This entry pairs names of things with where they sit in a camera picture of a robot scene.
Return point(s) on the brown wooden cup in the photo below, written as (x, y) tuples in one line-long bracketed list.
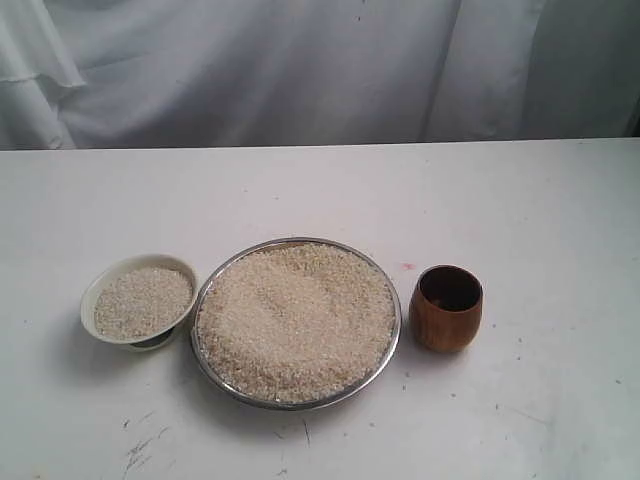
[(445, 309)]

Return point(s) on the rice pile in tray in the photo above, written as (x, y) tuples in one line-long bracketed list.
[(296, 323)]

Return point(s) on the rice in white bowl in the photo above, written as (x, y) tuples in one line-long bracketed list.
[(142, 302)]

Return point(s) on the white ceramic bowl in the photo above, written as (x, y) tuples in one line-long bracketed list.
[(154, 341)]

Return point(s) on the round steel tray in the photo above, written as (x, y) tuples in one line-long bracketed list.
[(240, 395)]

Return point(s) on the white backdrop curtain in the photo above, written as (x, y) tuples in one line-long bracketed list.
[(143, 74)]

